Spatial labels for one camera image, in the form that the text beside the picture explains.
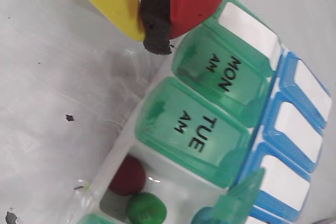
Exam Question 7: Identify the weekly pill organizer box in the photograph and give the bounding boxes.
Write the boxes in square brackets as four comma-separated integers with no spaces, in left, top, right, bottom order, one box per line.
[76,0,332,224]

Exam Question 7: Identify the red ball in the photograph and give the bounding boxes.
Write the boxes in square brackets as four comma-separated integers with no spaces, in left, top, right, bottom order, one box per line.
[108,155,147,196]

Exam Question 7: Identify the white tablecloth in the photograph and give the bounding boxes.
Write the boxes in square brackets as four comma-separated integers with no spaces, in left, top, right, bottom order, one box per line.
[0,0,336,224]

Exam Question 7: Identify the green ball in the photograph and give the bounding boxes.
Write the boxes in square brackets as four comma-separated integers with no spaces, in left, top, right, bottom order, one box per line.
[127,191,168,224]

